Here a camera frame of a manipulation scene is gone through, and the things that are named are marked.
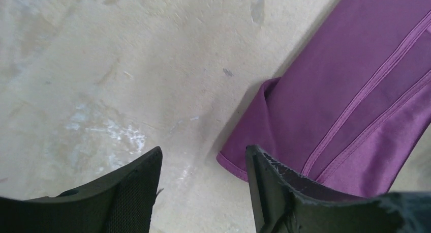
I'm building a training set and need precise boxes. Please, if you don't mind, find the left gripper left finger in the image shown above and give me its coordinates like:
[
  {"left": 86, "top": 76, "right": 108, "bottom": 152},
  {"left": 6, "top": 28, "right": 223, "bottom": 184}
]
[{"left": 1, "top": 147, "right": 163, "bottom": 232}]

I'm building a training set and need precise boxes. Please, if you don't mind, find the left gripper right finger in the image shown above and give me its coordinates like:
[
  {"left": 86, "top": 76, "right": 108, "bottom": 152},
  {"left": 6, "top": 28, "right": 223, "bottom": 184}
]
[{"left": 245, "top": 145, "right": 430, "bottom": 233}]

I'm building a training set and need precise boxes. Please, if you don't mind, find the purple cloth napkin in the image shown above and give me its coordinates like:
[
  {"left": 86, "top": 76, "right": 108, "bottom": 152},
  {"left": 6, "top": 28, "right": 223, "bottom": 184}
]
[{"left": 217, "top": 0, "right": 430, "bottom": 197}]

